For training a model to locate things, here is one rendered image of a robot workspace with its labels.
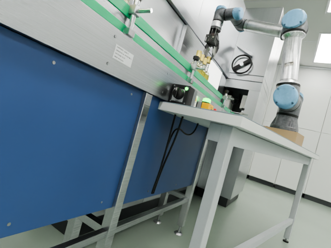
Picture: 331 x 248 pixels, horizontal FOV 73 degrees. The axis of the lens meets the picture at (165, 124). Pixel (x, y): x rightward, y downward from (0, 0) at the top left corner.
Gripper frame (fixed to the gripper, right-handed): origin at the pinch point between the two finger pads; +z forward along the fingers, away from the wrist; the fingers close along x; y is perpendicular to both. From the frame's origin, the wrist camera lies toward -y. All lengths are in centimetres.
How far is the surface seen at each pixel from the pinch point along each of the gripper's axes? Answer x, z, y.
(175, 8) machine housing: -13.7, -15.0, 35.6
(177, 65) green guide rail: 13, 27, 61
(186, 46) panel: -12.0, -1.6, 13.9
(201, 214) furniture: 42, 77, 70
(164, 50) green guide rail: 13, 25, 73
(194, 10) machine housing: -15.0, -28.3, 11.5
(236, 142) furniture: 46, 52, 64
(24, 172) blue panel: 13, 71, 113
